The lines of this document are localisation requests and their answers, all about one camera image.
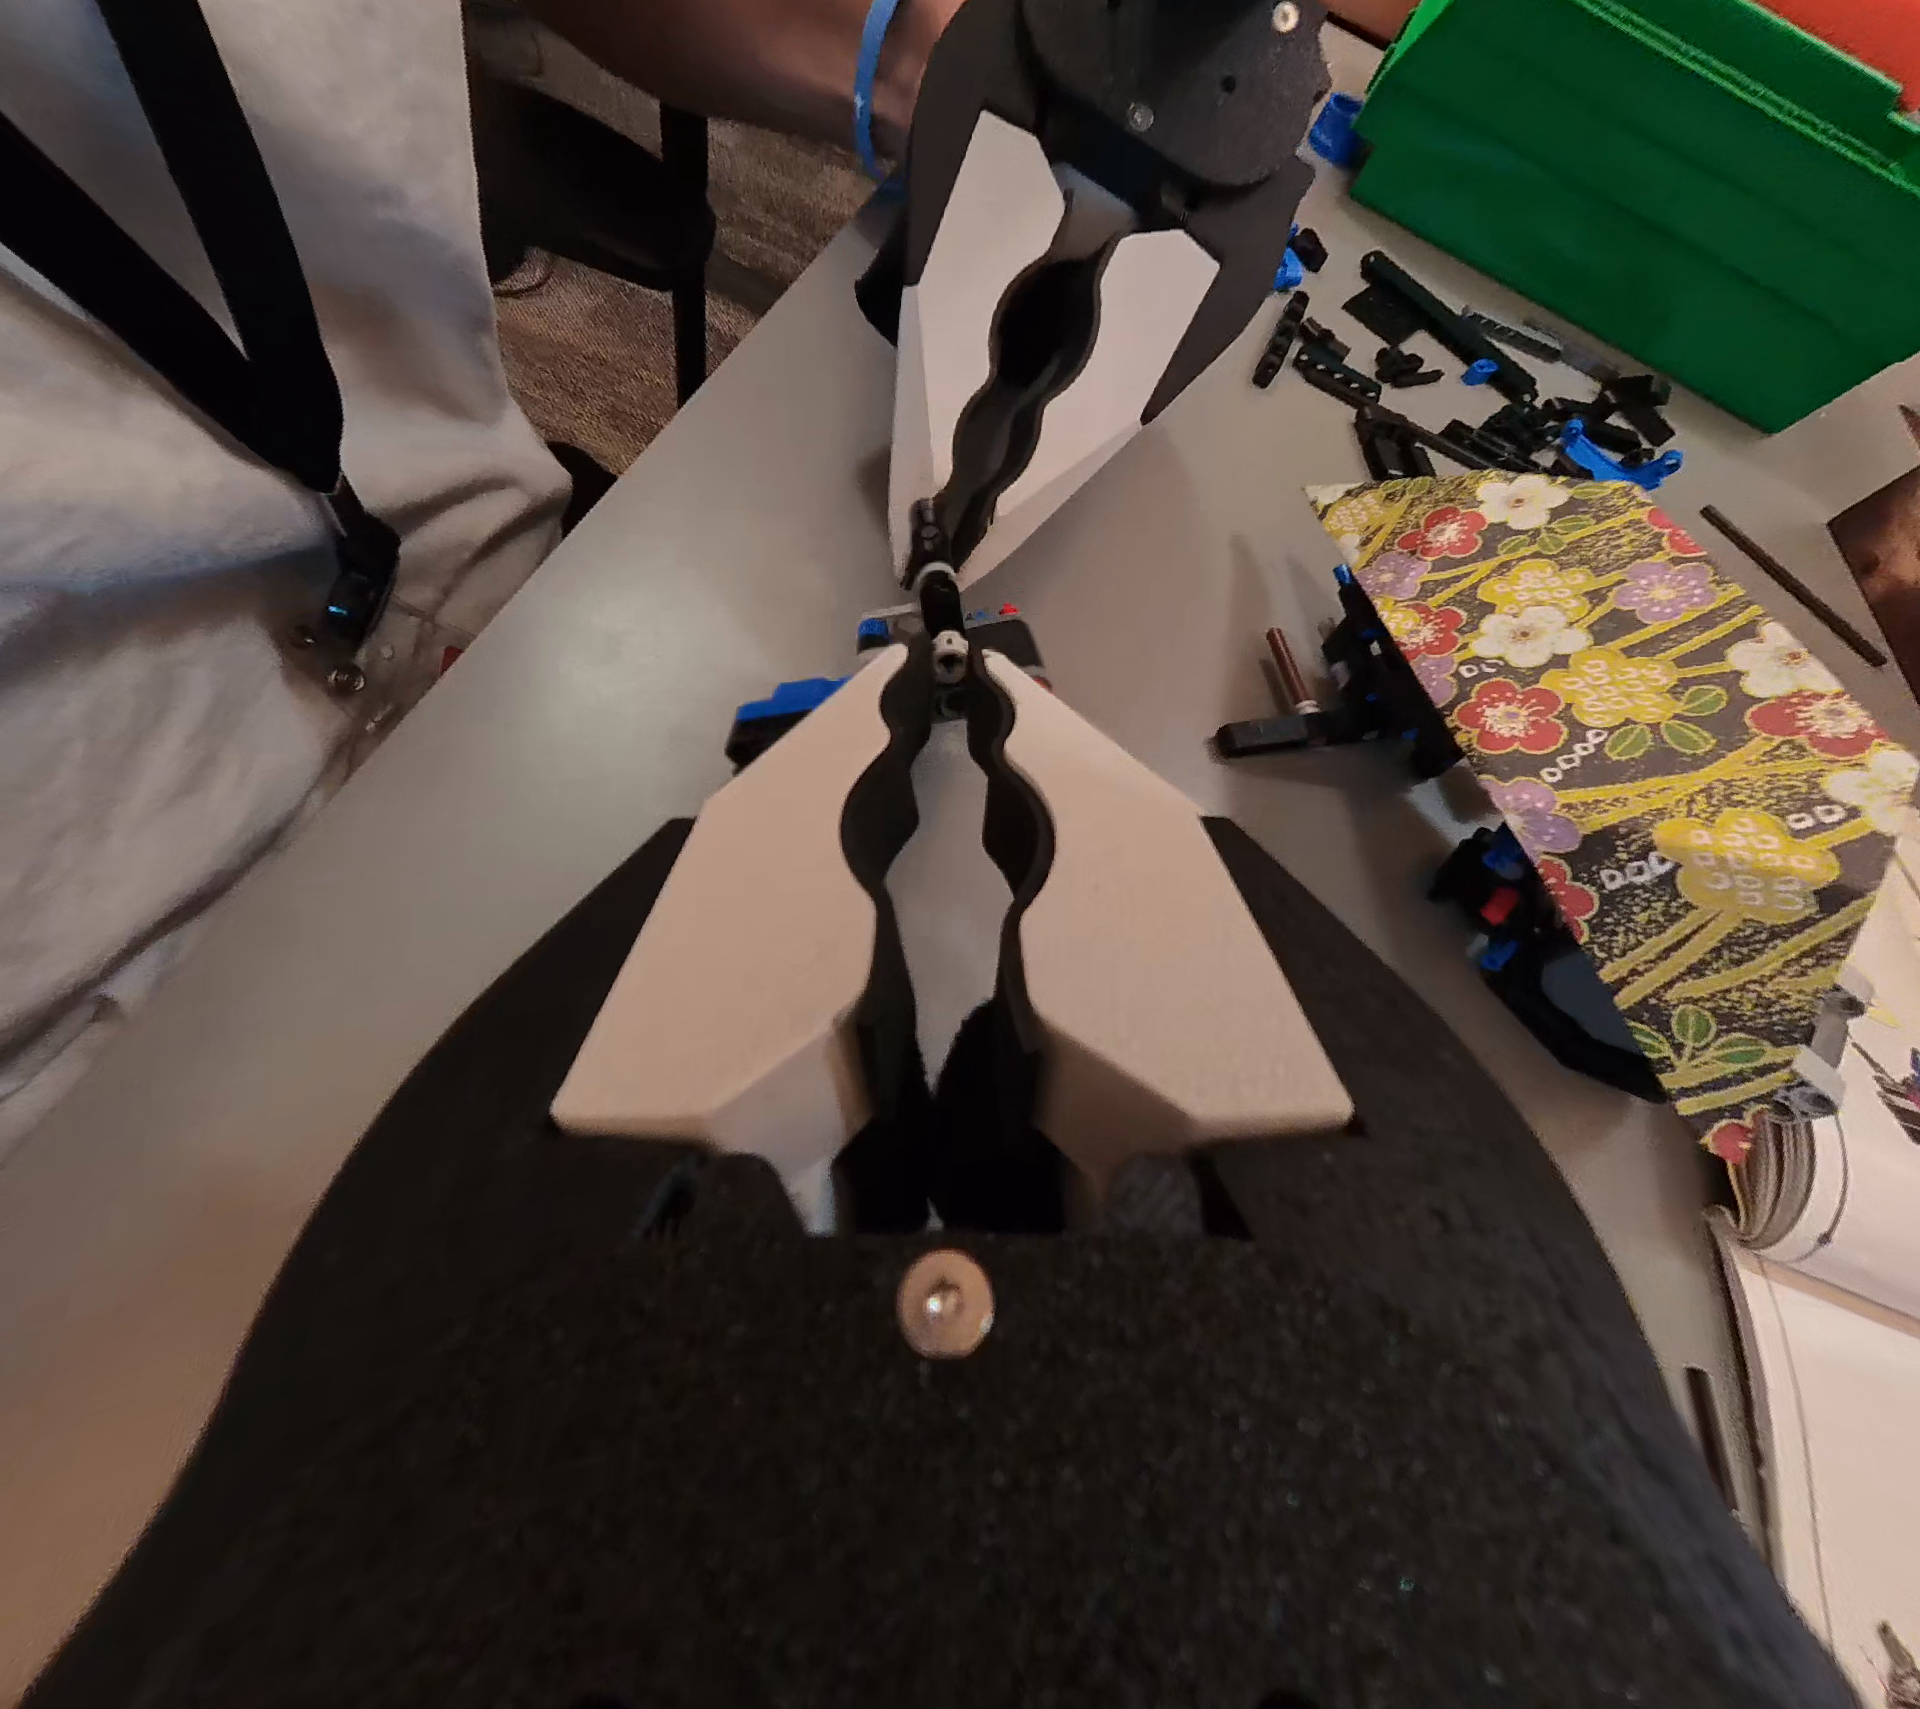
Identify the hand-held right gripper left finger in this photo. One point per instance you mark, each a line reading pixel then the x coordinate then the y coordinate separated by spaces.
pixel 706 976

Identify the grey lego beam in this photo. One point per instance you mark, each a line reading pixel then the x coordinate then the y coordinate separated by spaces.
pixel 1824 1063

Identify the dark brown printed card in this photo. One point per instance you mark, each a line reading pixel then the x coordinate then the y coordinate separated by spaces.
pixel 1891 554

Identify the person in white shirt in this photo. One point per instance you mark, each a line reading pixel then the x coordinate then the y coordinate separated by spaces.
pixel 150 765

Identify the green plastic bin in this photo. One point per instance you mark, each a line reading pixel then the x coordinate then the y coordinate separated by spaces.
pixel 1622 165

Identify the dark thin rod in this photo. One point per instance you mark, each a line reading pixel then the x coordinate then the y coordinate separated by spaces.
pixel 1792 584

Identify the floral patterned paper sheet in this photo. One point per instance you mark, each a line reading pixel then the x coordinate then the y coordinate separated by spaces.
pixel 1648 719

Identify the blue wristband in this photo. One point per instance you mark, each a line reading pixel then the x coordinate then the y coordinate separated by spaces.
pixel 885 28

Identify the blue and black lego assembly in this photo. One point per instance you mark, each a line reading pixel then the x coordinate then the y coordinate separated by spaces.
pixel 793 697

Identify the lego instruction booklet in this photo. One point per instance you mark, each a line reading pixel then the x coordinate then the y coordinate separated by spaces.
pixel 1845 1411

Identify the pile of black lego pieces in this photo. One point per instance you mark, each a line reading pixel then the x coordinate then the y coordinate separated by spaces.
pixel 1423 314

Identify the black blue red lego assembly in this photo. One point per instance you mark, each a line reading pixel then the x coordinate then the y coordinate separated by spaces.
pixel 1516 945

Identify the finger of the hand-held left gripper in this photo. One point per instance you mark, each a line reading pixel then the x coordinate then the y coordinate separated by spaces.
pixel 1142 344
pixel 961 285

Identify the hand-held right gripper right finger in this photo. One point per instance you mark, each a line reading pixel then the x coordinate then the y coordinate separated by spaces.
pixel 1185 976

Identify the black office chair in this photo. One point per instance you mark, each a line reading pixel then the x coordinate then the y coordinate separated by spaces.
pixel 685 239

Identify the black lego axle with connectors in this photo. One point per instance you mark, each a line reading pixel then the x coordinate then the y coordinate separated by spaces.
pixel 940 607

